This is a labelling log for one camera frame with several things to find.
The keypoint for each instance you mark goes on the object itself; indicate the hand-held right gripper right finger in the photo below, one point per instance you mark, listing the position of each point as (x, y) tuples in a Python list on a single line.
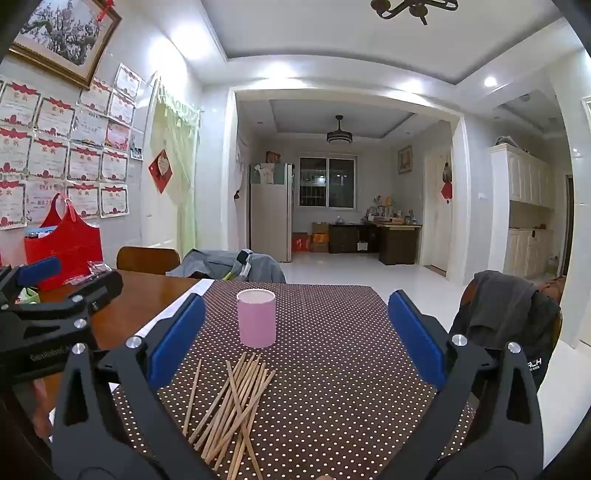
[(415, 337)]

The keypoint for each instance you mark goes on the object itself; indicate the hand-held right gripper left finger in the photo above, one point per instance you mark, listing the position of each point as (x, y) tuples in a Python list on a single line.
[(178, 341)]

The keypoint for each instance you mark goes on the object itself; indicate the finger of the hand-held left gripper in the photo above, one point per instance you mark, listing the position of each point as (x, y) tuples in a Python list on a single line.
[(41, 271), (104, 286)]

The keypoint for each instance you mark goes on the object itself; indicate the pink cup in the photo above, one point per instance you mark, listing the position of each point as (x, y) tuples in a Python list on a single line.
[(256, 323)]

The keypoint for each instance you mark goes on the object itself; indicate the bunch of wooden chopsticks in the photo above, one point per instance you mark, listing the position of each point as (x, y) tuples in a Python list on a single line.
[(235, 401)]

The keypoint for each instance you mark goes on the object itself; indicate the person's left hand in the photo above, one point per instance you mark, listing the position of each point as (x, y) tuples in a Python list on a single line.
[(44, 406)]

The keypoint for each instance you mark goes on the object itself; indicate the clear plastic packet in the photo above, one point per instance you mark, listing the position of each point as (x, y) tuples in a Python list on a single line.
[(92, 270)]

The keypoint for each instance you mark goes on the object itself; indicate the red bag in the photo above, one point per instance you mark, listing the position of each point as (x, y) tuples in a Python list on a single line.
[(64, 249)]

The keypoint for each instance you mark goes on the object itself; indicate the dark grey jacket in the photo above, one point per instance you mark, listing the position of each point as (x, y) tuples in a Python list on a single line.
[(503, 309)]

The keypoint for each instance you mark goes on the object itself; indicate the dark wooden desk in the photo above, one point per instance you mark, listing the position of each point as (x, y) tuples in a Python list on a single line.
[(397, 244)]

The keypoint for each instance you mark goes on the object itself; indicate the brown polka dot mat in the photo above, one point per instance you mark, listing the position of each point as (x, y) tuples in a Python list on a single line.
[(332, 392)]

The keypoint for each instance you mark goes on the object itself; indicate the white door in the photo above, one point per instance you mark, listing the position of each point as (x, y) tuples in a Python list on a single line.
[(434, 221)]

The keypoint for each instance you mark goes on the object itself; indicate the clutter of small items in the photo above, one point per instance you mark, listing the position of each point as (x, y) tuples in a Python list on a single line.
[(388, 213)]

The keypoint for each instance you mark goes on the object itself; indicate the brown cardboard box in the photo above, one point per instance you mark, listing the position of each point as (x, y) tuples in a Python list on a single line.
[(319, 237)]

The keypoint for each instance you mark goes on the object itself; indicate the pale green curtain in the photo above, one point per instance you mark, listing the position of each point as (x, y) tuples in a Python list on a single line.
[(178, 161)]

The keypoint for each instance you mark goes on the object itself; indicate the brown bag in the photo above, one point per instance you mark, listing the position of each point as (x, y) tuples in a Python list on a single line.
[(551, 286)]

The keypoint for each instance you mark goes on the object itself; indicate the red cardboard box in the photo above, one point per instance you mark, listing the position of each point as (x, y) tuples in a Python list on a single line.
[(301, 242)]

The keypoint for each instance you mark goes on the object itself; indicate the red hanging door ornament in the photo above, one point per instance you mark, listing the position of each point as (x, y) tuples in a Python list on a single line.
[(447, 189)]

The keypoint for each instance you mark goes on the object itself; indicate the refrigerator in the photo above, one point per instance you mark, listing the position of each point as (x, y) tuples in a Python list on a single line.
[(270, 217)]

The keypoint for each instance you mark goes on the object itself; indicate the small framed picture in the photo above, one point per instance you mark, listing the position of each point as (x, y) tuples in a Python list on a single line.
[(405, 159)]

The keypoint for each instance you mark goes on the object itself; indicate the barred window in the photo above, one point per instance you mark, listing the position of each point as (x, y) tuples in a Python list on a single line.
[(328, 182)]

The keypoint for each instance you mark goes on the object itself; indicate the white cabinet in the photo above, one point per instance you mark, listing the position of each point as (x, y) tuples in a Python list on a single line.
[(521, 184)]

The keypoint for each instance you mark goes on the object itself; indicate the round ceiling lamp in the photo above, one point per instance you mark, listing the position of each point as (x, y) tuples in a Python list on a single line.
[(339, 136)]

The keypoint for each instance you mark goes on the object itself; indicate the framed blossom painting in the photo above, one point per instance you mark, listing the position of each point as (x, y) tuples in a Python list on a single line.
[(64, 37)]

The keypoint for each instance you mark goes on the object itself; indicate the red knot ornament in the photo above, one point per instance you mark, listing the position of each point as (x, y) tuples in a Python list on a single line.
[(107, 9)]

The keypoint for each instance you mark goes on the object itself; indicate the dark metal chandelier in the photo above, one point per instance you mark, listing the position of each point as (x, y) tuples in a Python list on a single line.
[(415, 8)]

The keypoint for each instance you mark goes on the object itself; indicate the group of wall certificates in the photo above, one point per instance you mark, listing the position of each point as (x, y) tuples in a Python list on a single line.
[(51, 152)]

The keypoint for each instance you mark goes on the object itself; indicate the red diamond wall decoration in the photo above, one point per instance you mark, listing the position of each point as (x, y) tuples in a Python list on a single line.
[(160, 170)]

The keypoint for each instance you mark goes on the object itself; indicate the small wall photos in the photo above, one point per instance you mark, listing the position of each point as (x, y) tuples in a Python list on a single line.
[(136, 153)]

